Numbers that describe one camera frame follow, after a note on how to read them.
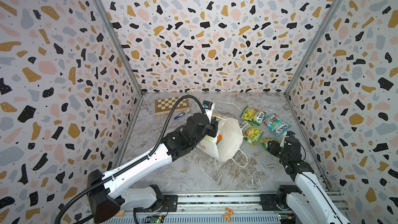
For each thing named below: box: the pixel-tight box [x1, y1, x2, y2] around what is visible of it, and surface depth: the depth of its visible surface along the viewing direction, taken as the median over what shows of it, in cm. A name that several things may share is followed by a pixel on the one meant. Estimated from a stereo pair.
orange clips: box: [222, 207, 235, 222], surface depth 72 cm
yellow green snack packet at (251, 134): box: [239, 120, 264, 146], surface depth 99 cm
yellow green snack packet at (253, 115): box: [239, 106, 267, 126], surface depth 107 cm
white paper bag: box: [195, 115, 244, 163], surface depth 85 cm
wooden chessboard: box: [154, 96, 190, 116], surface depth 112 cm
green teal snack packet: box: [262, 113, 292, 137], surface depth 102 cm
